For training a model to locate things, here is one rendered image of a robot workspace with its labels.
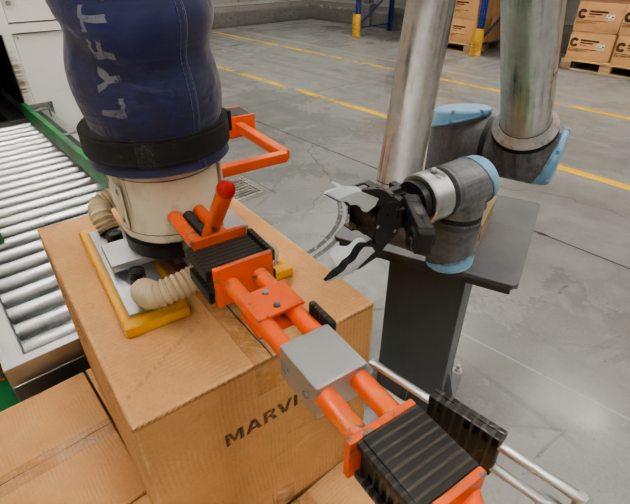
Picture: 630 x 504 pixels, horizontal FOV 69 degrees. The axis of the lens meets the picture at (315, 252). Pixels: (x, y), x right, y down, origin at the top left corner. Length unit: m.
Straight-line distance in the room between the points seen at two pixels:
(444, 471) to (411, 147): 0.63
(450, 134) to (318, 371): 0.93
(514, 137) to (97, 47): 0.89
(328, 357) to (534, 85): 0.78
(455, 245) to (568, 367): 1.38
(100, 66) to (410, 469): 0.58
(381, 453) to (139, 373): 0.39
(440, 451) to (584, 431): 1.60
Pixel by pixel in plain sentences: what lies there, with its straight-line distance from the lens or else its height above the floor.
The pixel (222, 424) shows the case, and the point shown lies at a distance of 0.71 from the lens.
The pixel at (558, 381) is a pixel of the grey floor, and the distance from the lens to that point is 2.12.
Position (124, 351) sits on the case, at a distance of 0.73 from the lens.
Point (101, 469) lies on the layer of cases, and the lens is 1.12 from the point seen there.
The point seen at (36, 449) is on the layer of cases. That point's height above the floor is 0.54.
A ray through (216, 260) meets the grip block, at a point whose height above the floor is 1.09.
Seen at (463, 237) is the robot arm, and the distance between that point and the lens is 0.87.
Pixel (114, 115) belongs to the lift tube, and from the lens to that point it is 0.69.
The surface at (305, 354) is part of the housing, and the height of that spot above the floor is 1.09.
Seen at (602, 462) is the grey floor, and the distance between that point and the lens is 1.93.
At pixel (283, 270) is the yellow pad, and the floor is 0.96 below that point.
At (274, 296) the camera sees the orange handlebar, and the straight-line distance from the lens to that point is 0.54.
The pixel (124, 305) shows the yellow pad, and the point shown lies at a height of 0.97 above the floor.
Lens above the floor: 1.43
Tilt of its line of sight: 33 degrees down
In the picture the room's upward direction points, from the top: straight up
